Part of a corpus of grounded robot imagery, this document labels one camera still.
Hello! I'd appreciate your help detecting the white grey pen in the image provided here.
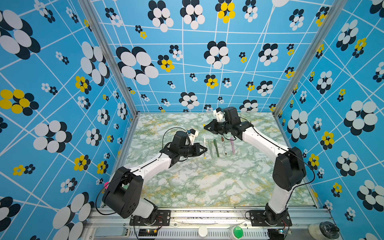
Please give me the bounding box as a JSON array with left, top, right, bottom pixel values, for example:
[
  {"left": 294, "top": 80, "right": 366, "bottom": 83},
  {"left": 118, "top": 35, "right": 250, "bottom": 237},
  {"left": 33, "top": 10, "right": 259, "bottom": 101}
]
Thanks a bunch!
[{"left": 221, "top": 136, "right": 228, "bottom": 156}]

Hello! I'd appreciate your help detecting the plush toy with glasses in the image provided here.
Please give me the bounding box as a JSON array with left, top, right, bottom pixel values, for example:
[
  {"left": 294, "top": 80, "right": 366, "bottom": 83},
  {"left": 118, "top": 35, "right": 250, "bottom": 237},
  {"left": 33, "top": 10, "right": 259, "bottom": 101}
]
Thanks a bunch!
[{"left": 101, "top": 182, "right": 109, "bottom": 194}]

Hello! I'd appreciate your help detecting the tape roll spool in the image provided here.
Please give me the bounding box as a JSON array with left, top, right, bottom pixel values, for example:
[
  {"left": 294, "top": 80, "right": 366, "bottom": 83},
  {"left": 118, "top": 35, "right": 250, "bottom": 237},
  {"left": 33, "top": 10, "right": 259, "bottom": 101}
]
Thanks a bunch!
[{"left": 308, "top": 222, "right": 340, "bottom": 240}]

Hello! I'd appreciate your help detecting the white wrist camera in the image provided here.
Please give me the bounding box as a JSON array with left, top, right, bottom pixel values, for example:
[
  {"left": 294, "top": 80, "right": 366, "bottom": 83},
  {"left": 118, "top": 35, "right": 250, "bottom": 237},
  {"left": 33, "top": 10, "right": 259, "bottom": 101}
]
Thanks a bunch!
[
  {"left": 213, "top": 108, "right": 225, "bottom": 123},
  {"left": 187, "top": 129, "right": 199, "bottom": 146}
]

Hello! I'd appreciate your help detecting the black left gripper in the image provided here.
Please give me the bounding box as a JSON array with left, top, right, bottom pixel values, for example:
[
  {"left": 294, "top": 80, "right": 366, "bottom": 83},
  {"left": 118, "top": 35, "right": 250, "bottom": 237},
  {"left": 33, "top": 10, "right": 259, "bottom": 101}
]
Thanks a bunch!
[{"left": 178, "top": 143, "right": 208, "bottom": 158}]

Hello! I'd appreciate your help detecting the white round button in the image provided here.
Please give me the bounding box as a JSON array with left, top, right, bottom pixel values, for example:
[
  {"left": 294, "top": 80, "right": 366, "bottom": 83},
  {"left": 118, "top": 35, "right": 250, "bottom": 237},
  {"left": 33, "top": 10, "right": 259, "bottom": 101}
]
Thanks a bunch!
[{"left": 198, "top": 226, "right": 208, "bottom": 239}]

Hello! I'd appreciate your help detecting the aluminium corner post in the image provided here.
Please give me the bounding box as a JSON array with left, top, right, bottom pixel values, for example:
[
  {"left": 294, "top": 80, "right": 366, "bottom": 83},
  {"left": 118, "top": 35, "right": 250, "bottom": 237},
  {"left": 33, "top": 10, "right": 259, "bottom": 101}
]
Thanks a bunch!
[
  {"left": 273, "top": 0, "right": 347, "bottom": 119},
  {"left": 79, "top": 0, "right": 138, "bottom": 119}
]

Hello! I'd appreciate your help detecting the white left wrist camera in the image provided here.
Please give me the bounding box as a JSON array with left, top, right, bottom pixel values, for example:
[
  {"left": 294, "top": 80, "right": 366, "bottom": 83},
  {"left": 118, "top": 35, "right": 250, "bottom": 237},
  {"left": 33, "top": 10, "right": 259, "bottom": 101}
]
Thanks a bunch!
[{"left": 187, "top": 129, "right": 199, "bottom": 146}]

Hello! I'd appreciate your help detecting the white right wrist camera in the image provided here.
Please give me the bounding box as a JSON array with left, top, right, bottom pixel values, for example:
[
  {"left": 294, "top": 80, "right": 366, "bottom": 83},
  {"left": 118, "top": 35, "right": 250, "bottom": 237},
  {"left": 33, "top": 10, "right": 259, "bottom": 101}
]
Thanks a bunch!
[{"left": 213, "top": 108, "right": 225, "bottom": 123}]

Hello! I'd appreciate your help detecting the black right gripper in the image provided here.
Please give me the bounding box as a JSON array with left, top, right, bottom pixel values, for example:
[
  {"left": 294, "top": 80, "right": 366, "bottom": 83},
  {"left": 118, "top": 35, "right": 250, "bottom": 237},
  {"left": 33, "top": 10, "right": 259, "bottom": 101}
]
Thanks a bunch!
[{"left": 203, "top": 119, "right": 233, "bottom": 135}]

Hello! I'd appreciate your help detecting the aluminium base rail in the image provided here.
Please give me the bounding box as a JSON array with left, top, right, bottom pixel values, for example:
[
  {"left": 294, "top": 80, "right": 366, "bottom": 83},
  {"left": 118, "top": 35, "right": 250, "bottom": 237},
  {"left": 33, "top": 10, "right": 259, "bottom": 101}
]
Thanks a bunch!
[{"left": 81, "top": 206, "right": 334, "bottom": 240}]

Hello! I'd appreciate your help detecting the white marker pen yellow end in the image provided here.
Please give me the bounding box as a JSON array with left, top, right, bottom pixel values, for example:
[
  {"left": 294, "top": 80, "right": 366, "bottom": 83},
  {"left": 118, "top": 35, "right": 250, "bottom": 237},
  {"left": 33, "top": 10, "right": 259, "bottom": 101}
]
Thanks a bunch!
[{"left": 204, "top": 136, "right": 207, "bottom": 159}]

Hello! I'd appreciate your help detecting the green push button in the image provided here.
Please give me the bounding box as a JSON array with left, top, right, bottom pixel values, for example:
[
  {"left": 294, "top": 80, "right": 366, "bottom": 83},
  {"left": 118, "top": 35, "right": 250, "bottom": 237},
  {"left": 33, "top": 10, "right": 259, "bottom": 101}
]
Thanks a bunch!
[{"left": 229, "top": 226, "right": 244, "bottom": 240}]

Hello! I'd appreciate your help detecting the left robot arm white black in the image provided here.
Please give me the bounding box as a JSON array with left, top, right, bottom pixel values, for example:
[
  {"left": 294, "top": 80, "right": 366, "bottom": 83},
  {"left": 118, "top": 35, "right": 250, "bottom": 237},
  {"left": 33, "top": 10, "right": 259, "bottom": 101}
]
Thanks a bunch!
[{"left": 102, "top": 129, "right": 208, "bottom": 224}]

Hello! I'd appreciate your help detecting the pink pen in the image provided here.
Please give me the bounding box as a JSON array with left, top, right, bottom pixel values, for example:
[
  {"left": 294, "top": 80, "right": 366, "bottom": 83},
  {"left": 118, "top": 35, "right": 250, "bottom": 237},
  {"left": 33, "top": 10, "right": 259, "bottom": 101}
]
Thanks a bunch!
[{"left": 230, "top": 138, "right": 236, "bottom": 155}]

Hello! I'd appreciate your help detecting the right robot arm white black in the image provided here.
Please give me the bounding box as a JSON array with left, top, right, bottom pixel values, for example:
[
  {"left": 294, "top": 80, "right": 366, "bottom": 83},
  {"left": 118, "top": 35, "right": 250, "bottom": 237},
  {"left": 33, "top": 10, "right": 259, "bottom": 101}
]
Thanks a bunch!
[{"left": 204, "top": 107, "right": 307, "bottom": 226}]

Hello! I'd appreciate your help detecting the dark green pen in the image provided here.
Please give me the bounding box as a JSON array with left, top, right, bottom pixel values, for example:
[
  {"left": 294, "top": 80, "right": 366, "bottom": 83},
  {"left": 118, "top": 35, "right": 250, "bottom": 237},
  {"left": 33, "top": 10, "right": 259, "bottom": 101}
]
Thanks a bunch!
[{"left": 213, "top": 139, "right": 220, "bottom": 158}]

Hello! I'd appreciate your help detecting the aluminium corner post left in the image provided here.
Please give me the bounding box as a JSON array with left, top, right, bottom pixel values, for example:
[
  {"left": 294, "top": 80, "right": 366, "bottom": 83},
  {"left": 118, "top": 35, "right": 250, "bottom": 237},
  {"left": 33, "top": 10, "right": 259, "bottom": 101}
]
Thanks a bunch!
[{"left": 79, "top": 0, "right": 138, "bottom": 119}]

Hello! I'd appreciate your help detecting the aluminium corner post right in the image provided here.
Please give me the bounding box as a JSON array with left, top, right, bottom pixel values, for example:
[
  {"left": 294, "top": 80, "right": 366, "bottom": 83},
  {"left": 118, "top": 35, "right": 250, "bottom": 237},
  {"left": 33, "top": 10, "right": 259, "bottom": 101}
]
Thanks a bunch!
[{"left": 273, "top": 0, "right": 347, "bottom": 119}]

